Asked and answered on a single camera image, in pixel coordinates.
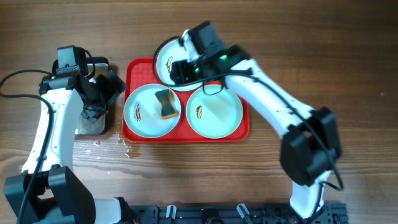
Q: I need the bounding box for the green and orange sponge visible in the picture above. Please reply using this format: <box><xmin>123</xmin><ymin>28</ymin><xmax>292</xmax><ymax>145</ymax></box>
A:
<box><xmin>155</xmin><ymin>89</ymin><xmax>179</xmax><ymax>119</ymax></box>

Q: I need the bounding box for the black water tray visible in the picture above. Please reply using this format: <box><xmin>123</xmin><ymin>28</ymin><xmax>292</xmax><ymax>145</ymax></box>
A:
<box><xmin>75</xmin><ymin>57</ymin><xmax>109</xmax><ymax>136</ymax></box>

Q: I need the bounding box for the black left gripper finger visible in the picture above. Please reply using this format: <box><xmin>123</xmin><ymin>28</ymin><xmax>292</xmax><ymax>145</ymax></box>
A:
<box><xmin>82</xmin><ymin>104</ymin><xmax>108</xmax><ymax>124</ymax></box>
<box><xmin>104</xmin><ymin>70</ymin><xmax>127</xmax><ymax>105</ymax></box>

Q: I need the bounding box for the red plastic tray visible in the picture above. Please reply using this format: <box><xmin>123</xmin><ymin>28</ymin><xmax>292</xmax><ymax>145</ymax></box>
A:
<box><xmin>122</xmin><ymin>57</ymin><xmax>250</xmax><ymax>144</ymax></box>

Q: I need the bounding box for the white plate back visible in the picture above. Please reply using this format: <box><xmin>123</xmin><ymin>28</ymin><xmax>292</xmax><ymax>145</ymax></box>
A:
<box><xmin>155</xmin><ymin>36</ymin><xmax>202</xmax><ymax>92</ymax></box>

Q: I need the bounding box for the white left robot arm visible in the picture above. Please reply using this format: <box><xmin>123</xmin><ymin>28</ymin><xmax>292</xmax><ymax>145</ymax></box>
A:
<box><xmin>4</xmin><ymin>71</ymin><xmax>134</xmax><ymax>223</ymax></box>

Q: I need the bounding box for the white plate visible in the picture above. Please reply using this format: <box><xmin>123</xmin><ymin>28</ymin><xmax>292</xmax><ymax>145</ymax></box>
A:
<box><xmin>123</xmin><ymin>83</ymin><xmax>182</xmax><ymax>138</ymax></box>
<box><xmin>155</xmin><ymin>36</ymin><xmax>202</xmax><ymax>92</ymax></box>
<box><xmin>185</xmin><ymin>84</ymin><xmax>243</xmax><ymax>139</ymax></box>

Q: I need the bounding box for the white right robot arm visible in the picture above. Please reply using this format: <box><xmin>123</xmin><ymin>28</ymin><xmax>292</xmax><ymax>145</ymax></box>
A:
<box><xmin>170</xmin><ymin>45</ymin><xmax>343</xmax><ymax>222</ymax></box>

